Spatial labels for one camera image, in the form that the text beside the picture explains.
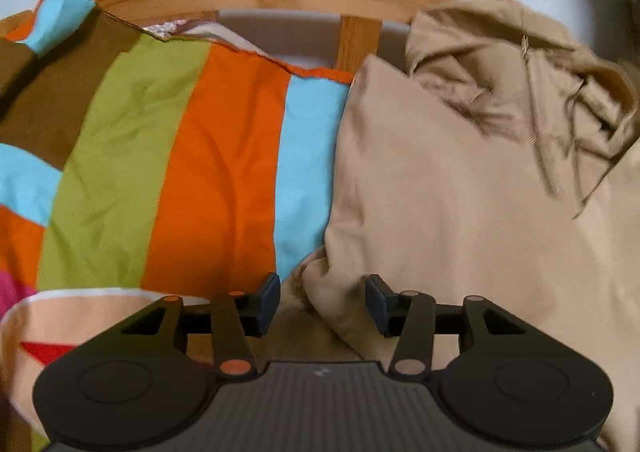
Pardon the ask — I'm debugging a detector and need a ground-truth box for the beige hooded jacket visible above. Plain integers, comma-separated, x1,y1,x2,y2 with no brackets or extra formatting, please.
278,0,640,452

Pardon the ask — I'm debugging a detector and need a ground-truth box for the colourful striped bedsheet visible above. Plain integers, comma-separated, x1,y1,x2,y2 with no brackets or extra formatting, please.
1,0,352,451

